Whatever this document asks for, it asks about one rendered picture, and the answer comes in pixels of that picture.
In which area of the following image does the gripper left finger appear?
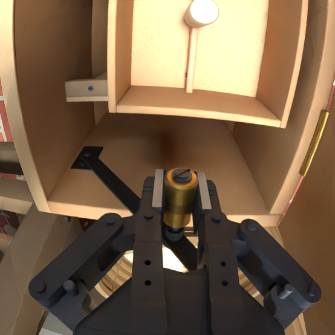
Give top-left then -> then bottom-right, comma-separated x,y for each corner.
28,168 -> 168,323

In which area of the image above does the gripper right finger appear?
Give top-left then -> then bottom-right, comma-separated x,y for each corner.
193,171 -> 322,323

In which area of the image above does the brass knob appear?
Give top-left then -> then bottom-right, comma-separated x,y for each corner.
162,167 -> 199,241

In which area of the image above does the black metal stay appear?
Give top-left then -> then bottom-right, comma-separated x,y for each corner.
79,151 -> 200,272

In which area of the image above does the brown wooden chest lid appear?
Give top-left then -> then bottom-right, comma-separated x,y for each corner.
277,115 -> 335,335

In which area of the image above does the tan wooden tool chest body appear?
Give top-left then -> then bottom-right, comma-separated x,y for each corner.
5,0 -> 335,229

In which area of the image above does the pale wooden till runner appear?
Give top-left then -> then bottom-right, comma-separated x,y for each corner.
64,70 -> 109,103

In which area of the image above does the tan wooden till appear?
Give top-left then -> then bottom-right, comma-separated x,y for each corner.
106,0 -> 310,129

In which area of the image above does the brass hinge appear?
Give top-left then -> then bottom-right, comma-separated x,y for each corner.
299,109 -> 330,177

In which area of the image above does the black stay bracket plate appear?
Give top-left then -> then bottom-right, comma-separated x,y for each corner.
70,146 -> 105,170

